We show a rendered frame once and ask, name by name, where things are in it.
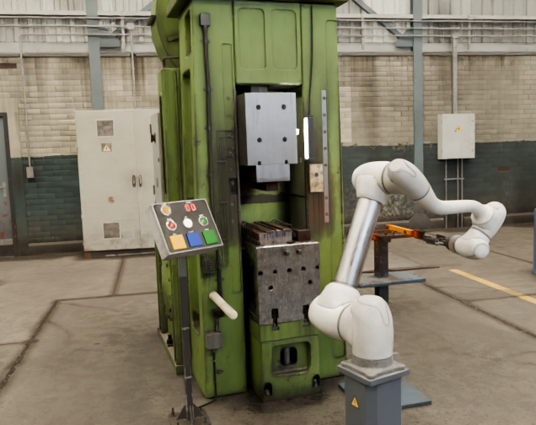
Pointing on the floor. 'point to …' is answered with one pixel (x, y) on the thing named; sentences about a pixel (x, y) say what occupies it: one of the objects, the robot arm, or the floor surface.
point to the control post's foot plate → (190, 416)
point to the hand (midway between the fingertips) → (433, 238)
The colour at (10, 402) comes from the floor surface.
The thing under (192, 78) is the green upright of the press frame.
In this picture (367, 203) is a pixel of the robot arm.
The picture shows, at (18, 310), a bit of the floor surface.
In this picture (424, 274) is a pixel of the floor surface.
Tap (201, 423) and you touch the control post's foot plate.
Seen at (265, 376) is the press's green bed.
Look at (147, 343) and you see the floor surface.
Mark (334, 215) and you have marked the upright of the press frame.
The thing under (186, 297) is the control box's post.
